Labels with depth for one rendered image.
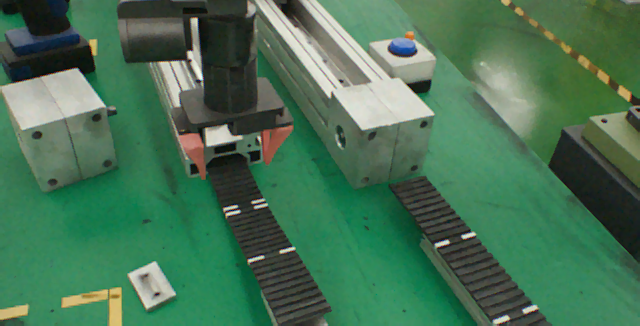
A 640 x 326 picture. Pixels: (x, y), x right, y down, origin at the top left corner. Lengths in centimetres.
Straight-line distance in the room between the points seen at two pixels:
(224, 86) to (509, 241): 37
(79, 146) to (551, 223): 57
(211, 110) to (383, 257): 25
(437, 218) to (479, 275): 9
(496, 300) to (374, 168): 22
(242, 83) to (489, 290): 32
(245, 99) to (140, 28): 12
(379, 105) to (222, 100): 21
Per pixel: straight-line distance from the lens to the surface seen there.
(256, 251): 59
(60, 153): 71
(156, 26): 54
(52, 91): 74
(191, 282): 60
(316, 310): 52
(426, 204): 65
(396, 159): 70
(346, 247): 63
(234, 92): 57
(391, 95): 71
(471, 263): 61
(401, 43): 88
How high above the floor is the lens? 125
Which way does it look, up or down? 39 degrees down
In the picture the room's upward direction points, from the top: 4 degrees clockwise
